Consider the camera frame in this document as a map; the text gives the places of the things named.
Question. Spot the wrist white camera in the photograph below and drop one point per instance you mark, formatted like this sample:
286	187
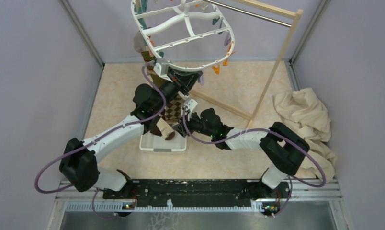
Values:
161	66
189	106

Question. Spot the wooden drying rack frame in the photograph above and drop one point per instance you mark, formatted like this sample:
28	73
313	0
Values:
157	21

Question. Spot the beige crumpled cloth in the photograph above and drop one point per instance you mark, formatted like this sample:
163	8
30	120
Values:
307	116

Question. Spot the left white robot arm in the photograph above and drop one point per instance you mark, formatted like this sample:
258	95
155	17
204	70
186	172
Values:
80	160

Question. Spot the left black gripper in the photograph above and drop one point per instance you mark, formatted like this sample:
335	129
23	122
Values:
182	79

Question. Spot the white plastic basket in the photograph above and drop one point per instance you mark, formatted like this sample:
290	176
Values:
149	142

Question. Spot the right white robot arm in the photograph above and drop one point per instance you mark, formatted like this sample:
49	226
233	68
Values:
285	149

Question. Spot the brown checkered sock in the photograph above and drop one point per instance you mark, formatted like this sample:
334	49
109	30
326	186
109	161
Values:
173	110

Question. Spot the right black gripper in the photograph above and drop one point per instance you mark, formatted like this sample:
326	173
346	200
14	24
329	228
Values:
180	128

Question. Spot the white round clip hanger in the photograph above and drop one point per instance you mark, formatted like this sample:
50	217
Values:
195	53

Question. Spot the white slotted cable duct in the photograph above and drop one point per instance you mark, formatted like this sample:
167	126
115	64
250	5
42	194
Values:
120	206

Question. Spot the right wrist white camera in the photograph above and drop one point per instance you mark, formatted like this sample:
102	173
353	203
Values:
189	106

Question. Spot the metal hanging rod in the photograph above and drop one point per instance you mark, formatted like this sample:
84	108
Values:
249	13

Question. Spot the beige brown sock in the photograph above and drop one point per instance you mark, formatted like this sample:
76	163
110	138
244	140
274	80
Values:
165	130

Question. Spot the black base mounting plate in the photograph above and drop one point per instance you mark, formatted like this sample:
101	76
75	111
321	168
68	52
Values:
202	193

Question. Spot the orange green sock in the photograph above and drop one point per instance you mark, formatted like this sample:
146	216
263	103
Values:
155	78

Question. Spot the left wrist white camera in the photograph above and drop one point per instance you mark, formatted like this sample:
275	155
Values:
161	66

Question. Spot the grey sock on hanger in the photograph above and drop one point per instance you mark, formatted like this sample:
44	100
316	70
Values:
139	43

